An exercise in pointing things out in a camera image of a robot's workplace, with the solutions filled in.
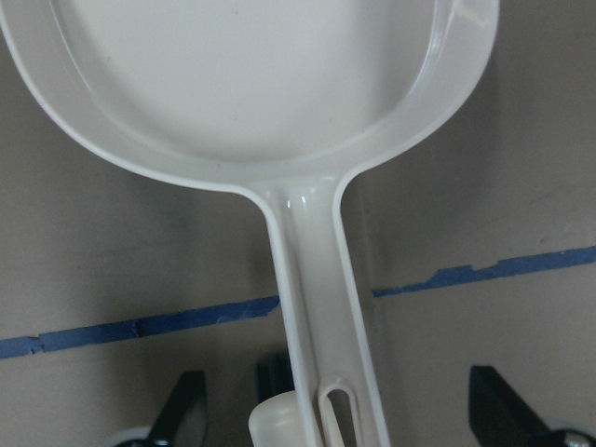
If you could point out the beige plastic dustpan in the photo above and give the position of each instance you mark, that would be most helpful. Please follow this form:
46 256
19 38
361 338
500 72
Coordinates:
282 102

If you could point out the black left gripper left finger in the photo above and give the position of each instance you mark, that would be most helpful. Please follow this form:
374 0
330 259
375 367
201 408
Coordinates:
183 419

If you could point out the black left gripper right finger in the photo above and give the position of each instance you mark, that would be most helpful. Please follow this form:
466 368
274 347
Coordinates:
498 416

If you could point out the beige hand brush black bristles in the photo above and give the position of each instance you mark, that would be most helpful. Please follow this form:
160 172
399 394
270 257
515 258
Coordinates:
274 420

